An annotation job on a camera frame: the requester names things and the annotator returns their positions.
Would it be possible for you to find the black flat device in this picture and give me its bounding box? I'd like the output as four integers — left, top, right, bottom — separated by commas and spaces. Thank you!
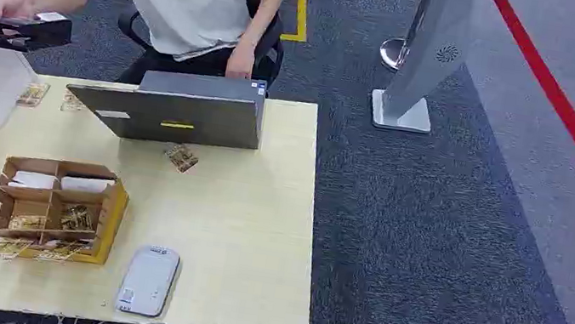
0, 3, 77, 61

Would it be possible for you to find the white card stack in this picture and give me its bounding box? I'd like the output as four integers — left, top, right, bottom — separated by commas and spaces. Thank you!
9, 168, 59, 194
58, 171, 117, 199

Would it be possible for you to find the gold printed card stack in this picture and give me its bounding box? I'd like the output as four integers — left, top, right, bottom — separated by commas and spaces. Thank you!
7, 211, 48, 236
57, 202, 99, 236

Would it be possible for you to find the grey laptop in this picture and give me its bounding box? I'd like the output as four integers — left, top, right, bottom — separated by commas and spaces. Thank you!
60, 52, 270, 159

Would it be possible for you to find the wooden card box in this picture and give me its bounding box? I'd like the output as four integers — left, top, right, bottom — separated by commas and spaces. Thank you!
0, 149, 135, 274

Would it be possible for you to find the person's left hand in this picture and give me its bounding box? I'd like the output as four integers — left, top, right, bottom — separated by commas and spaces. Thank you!
224, 39, 259, 82

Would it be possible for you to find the black office chair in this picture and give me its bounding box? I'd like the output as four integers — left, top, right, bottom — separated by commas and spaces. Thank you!
108, 0, 293, 107

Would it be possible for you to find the white rounded flat device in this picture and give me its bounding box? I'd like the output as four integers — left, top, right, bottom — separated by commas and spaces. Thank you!
113, 241, 183, 321

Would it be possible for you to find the chrome round stanchion base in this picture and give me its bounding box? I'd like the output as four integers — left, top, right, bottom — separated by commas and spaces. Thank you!
375, 34, 412, 74

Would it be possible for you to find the silver slanted floor stand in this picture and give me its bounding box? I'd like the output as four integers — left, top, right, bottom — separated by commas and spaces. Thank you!
366, 0, 476, 140

